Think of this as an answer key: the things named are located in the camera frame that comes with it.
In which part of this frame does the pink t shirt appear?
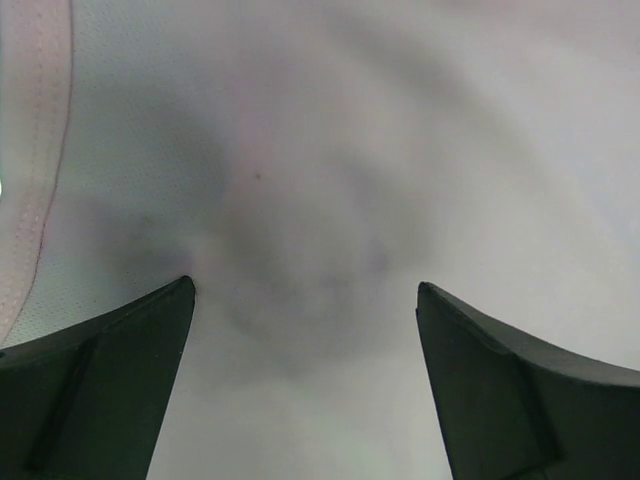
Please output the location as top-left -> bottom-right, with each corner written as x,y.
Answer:
1,1 -> 639,479

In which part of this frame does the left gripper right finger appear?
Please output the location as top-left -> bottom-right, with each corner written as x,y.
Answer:
416,282 -> 639,480

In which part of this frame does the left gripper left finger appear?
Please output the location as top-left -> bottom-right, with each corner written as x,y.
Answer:
1,276 -> 195,480

